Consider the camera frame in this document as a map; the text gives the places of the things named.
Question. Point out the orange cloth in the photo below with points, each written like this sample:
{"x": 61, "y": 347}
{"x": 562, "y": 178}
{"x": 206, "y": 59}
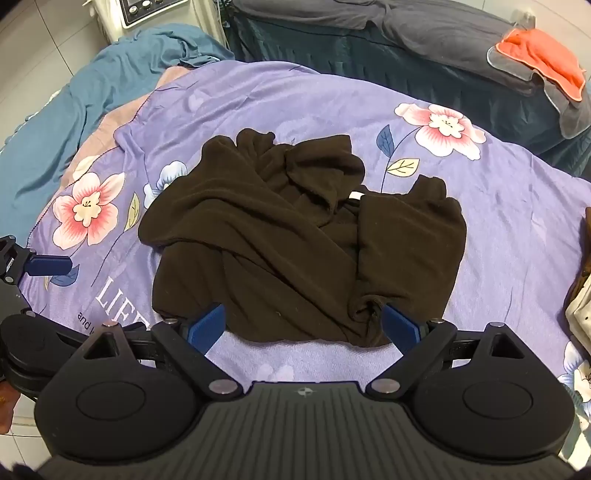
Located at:
{"x": 549, "y": 60}

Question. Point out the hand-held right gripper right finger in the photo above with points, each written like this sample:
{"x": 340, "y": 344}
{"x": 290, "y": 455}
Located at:
{"x": 399, "y": 330}

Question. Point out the dark brown garment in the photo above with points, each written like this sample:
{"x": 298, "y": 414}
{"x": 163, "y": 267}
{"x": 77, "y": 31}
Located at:
{"x": 277, "y": 240}

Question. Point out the blue quilt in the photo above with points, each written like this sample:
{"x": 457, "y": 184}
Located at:
{"x": 106, "y": 83}

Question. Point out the cream cloth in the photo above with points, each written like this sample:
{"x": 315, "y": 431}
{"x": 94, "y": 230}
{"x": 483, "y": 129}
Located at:
{"x": 582, "y": 314}

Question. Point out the dark teal bed cover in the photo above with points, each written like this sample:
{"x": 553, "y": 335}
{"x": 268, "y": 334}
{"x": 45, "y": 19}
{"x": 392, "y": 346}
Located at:
{"x": 323, "y": 46}

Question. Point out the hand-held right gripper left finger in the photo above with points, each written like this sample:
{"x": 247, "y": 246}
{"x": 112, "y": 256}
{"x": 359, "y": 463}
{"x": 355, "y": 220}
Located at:
{"x": 207, "y": 325}

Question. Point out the white appliance with control panel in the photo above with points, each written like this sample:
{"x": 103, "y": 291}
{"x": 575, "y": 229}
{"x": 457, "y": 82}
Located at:
{"x": 138, "y": 11}

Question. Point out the purple floral blanket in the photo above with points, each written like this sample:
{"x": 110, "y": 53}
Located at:
{"x": 323, "y": 106}

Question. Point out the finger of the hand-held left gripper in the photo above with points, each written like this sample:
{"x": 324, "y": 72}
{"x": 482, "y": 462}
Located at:
{"x": 51, "y": 266}

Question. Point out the grey quilt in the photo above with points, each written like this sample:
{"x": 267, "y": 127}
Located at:
{"x": 438, "y": 32}

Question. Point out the grey towel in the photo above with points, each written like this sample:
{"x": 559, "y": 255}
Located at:
{"x": 570, "y": 117}

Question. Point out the brown cloth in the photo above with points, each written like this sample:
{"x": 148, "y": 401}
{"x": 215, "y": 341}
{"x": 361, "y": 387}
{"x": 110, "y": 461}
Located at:
{"x": 586, "y": 267}

